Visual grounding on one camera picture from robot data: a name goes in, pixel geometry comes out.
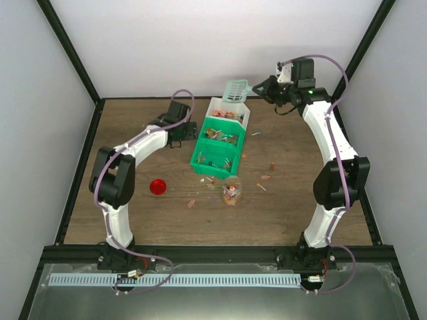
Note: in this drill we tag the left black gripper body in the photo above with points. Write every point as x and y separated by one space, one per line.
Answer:
190 134

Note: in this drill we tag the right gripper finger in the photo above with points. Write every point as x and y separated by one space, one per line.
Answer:
265 95
267 84

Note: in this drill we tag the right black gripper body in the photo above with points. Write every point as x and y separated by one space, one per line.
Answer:
283 95

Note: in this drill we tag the light blue slotted scoop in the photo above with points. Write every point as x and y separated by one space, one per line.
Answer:
236 91

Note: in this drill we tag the white candy bin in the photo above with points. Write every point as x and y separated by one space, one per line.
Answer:
234 112

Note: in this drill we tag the green candy bin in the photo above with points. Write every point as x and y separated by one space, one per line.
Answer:
224 131
215 158

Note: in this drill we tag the red round lid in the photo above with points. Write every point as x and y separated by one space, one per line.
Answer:
158 187

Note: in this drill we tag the clear plastic cup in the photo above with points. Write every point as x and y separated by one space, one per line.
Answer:
232 190

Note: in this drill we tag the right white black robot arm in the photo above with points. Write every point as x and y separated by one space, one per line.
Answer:
344 174

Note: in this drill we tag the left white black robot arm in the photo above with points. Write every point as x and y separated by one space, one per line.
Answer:
112 182

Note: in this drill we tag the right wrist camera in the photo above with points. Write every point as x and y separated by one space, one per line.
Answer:
284 72

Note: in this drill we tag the black frame post right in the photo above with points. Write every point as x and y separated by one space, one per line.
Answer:
377 21

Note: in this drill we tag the black frame post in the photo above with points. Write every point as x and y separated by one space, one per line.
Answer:
55 23
377 21

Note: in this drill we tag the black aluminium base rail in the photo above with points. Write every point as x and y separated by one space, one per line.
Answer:
213 256

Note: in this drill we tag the black frame post left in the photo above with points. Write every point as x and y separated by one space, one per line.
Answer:
55 23

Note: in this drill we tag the light blue slotted cable duct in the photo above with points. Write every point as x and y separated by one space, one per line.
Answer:
176 280

